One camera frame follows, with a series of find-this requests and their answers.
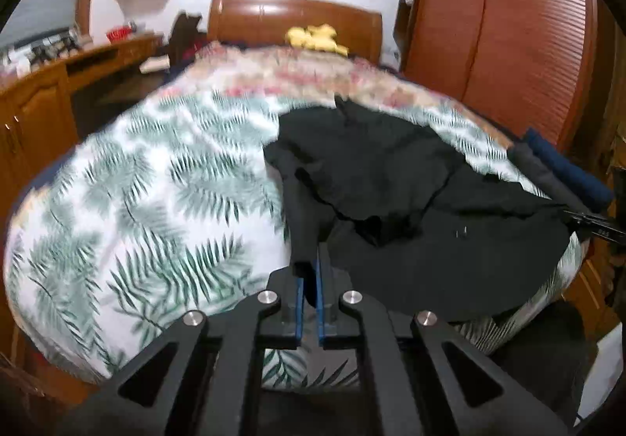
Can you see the black coat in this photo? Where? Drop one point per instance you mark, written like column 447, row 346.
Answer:
column 407, row 218

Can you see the floral blanket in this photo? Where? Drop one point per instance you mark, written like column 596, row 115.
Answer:
column 314, row 76

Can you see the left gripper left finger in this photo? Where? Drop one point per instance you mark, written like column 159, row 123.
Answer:
column 282, row 319

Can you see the red basket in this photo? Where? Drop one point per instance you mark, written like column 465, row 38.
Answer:
column 120, row 33

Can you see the yellow plush toy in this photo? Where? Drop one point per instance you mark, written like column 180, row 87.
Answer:
column 319, row 38

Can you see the wooden desk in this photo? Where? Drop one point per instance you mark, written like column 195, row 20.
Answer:
column 48, row 112

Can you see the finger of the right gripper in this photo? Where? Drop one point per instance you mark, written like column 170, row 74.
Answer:
column 587, row 225

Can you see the wooden headboard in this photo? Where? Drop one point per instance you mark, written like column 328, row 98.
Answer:
column 266, row 22

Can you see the folded navy blue garment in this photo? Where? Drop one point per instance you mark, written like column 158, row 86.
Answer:
column 591, row 191

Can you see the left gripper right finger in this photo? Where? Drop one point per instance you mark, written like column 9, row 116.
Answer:
column 335, row 328

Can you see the leaf pattern bed quilt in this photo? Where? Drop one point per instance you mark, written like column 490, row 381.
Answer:
column 173, row 207

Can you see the dark wooden chair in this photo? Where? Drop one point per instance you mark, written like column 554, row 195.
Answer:
column 184, row 41

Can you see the folded dark grey garment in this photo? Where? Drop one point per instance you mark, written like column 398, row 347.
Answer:
column 537, row 172

